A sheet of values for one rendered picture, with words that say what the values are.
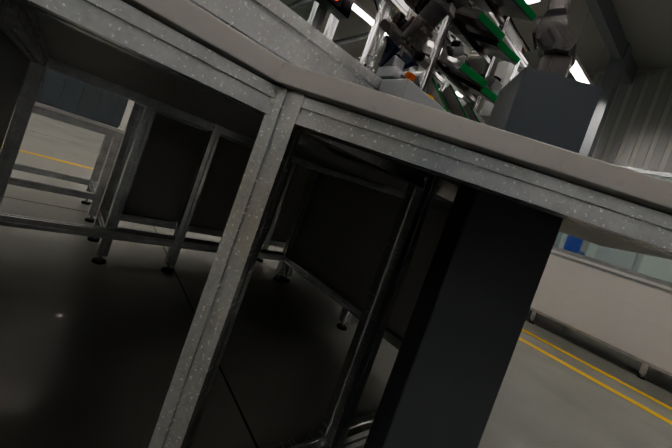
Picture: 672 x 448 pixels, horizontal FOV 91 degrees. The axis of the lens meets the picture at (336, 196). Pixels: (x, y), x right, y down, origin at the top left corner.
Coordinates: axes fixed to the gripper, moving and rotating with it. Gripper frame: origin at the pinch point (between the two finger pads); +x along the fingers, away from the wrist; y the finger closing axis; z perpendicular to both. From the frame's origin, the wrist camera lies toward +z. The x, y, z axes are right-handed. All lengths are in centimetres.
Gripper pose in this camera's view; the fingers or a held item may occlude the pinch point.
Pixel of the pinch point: (393, 60)
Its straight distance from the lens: 101.2
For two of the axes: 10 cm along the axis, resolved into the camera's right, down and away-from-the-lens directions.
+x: -6.3, 6.4, 4.4
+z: -3.2, -7.3, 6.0
